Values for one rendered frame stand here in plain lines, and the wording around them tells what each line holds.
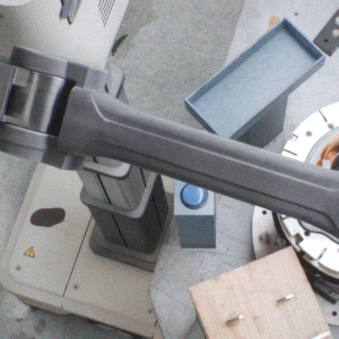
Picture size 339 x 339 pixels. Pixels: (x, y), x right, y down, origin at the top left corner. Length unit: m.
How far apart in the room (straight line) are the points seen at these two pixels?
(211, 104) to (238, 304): 0.38
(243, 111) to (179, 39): 1.23
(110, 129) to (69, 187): 1.63
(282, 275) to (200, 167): 0.77
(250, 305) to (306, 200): 0.79
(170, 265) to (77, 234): 0.62
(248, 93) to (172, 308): 0.45
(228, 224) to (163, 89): 1.02
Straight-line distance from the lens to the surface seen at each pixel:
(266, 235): 1.85
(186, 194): 1.62
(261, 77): 1.71
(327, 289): 1.80
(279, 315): 1.55
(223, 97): 1.70
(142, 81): 2.84
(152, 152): 0.82
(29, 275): 2.44
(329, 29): 2.01
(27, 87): 0.88
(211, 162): 0.80
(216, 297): 1.55
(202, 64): 2.85
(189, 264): 1.85
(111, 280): 2.40
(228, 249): 1.86
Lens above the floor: 2.59
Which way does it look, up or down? 71 degrees down
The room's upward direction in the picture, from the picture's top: 11 degrees counter-clockwise
